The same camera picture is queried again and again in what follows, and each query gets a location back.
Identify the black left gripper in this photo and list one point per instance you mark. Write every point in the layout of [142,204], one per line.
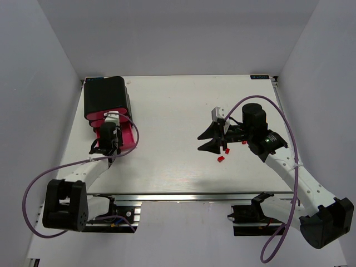
[114,136]

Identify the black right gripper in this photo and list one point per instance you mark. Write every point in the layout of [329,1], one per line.
[221,136]

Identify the pink bottom drawer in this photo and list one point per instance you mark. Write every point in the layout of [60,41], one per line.
[126,135]

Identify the pink drawer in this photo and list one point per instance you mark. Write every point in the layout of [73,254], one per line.
[126,135]
[97,123]
[93,116]

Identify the red curved lego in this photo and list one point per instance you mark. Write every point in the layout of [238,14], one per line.
[220,159]

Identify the pink top drawer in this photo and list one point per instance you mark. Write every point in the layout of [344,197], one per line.
[93,116]

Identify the black drawer cabinet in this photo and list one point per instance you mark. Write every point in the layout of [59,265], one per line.
[106,94]

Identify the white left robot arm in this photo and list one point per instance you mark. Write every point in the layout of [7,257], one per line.
[67,206]

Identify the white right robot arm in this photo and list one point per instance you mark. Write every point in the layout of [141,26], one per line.
[321,219]

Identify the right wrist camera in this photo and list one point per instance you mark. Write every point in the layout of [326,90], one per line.
[218,116]

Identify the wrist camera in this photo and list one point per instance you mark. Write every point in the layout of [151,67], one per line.
[218,116]
[112,116]

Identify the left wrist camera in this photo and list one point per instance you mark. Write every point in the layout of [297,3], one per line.
[112,116]

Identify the aluminium table rail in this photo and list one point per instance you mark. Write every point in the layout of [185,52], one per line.
[214,196]

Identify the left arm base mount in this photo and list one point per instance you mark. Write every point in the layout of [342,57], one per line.
[109,214]

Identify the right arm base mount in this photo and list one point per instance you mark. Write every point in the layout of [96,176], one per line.
[250,220]

